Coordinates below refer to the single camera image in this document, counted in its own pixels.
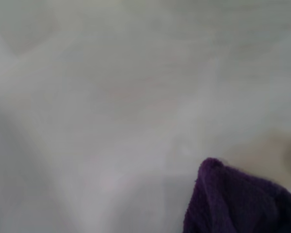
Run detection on purple rag with black trim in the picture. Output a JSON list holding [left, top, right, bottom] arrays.
[[183, 157, 291, 233]]

